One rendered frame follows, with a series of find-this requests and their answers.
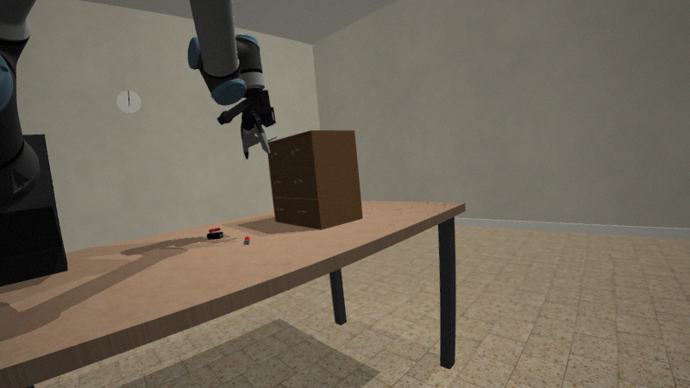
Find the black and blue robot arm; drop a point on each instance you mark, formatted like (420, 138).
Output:
(223, 54)

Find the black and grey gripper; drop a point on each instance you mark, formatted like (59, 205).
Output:
(260, 110)

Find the dark brown wooden drawer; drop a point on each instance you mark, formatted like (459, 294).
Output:
(305, 185)
(278, 151)
(281, 183)
(284, 206)
(307, 206)
(300, 151)

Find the brown wooden chest of drawers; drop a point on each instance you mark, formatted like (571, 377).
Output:
(336, 176)

